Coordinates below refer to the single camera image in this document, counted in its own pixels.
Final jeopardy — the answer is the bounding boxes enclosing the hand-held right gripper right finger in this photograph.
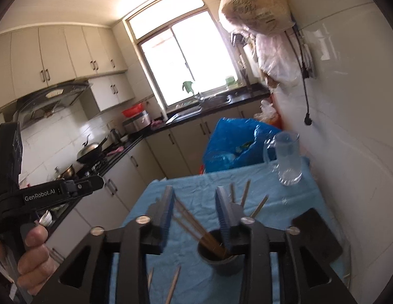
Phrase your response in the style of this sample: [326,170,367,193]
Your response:
[216,186,359,304]

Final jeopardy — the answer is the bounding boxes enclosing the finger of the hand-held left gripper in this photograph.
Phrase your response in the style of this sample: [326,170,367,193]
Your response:
[59,174,105,198]

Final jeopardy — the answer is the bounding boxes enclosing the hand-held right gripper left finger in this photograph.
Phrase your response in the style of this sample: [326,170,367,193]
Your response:
[33,186,176,304]

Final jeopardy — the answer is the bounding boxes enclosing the bunch of wooden chopsticks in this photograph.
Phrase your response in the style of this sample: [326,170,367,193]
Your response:
[171,182,270,258]

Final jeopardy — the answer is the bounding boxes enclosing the dark perforated utensil holder cup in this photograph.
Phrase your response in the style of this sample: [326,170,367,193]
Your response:
[196,230,246,277]

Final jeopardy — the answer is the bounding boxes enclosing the person's left hand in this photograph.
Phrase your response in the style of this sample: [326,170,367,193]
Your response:
[17,225,58,289]

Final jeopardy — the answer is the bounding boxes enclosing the gas stove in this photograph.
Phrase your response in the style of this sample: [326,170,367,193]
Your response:
[74,158,112,178]

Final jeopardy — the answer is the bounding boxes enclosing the stainless steel pot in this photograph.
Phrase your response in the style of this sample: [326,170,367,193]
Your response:
[54,164,76,180]

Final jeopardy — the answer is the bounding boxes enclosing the black wok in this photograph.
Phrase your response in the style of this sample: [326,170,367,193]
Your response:
[77,135,110,164]

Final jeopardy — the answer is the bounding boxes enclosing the blue tablecloth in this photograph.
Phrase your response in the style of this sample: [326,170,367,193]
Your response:
[108,158,347,304]

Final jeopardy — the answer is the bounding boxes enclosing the white bowl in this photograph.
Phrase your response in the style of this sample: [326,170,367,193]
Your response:
[38,211,53,227]

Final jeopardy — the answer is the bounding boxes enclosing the cream base cabinets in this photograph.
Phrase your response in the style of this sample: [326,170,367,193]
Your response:
[44,100,274,262]

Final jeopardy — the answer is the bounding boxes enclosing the blue plastic bag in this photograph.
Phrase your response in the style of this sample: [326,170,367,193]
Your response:
[203,117,280,173]

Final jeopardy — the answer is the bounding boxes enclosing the stainless steel rice cooker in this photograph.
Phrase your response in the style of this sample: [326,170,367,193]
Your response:
[122,111,152,134]

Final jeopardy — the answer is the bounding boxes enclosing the glass range hood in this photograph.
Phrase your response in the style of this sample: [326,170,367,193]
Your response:
[14,81,91,128]

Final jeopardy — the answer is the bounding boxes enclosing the clear glass pitcher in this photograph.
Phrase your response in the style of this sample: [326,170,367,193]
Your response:
[263,131,303,187]

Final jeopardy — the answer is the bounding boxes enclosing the red plastic basin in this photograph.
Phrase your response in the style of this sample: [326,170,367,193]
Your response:
[121,103,146,118]

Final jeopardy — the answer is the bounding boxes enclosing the black smartphone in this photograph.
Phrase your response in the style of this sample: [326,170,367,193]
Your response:
[292,208,343,264]

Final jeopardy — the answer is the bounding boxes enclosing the steel kitchen sink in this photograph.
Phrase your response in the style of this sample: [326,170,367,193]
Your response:
[166,106,204,123]

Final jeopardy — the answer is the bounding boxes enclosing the white and orange plastic bag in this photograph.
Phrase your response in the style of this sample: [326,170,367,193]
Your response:
[254,100,283,131]

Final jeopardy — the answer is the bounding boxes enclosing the black kitchen countertop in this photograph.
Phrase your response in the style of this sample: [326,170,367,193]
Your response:
[19,90,271,229]

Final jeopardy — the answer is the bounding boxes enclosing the small green plant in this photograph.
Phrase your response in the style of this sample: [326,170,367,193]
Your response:
[181,81,197,96]

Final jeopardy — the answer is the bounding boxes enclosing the kitchen window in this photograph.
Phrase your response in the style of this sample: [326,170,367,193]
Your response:
[125,0,245,108]

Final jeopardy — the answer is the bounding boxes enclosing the printed bag with beige contents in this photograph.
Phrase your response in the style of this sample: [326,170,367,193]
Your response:
[219,0,296,36]

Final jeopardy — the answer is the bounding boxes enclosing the cream wall cabinets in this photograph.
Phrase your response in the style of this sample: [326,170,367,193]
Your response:
[0,25,136,115]

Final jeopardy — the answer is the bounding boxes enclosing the black cable with plug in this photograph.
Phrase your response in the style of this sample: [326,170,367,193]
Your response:
[285,27,315,126]

